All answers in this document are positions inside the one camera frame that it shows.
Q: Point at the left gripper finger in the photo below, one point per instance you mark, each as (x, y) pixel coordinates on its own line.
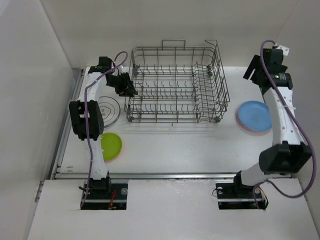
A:
(125, 80)
(126, 91)

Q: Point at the light blue plastic plate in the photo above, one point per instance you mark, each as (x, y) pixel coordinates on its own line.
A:
(254, 105)

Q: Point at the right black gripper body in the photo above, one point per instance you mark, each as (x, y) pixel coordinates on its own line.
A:
(258, 70)

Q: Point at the pink plastic plate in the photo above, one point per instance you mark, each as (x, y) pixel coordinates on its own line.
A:
(255, 122)

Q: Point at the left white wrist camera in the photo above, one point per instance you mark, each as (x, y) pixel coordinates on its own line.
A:
(120, 70)

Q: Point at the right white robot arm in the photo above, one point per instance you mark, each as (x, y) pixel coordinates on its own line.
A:
(290, 149)

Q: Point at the grey wire dish rack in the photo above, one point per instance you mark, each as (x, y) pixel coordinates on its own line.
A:
(177, 83)

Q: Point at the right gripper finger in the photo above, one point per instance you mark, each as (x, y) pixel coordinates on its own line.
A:
(250, 69)
(256, 78)

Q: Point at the lime green plastic plate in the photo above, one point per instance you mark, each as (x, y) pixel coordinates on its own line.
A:
(111, 145)

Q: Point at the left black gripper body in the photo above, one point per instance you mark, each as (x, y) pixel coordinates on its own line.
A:
(116, 82)

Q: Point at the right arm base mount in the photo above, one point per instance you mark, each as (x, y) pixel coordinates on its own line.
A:
(228, 198)

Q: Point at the white plate blue line motif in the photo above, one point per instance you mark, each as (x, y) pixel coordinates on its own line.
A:
(110, 110)

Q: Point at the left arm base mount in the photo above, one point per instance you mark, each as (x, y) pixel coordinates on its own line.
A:
(115, 199)

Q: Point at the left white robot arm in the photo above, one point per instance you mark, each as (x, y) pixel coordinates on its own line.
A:
(86, 118)

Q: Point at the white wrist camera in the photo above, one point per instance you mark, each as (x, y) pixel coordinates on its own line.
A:
(284, 49)
(120, 70)

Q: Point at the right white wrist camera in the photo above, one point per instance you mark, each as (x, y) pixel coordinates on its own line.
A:
(284, 49)

